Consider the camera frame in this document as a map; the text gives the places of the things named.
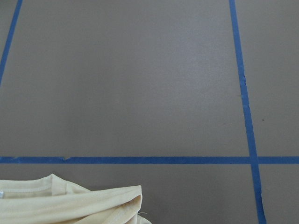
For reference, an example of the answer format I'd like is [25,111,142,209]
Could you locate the brown paper table cover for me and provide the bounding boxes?
[0,0,299,224]

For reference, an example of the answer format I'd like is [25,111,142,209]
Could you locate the cream long sleeve shirt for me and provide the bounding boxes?
[0,174,150,224]

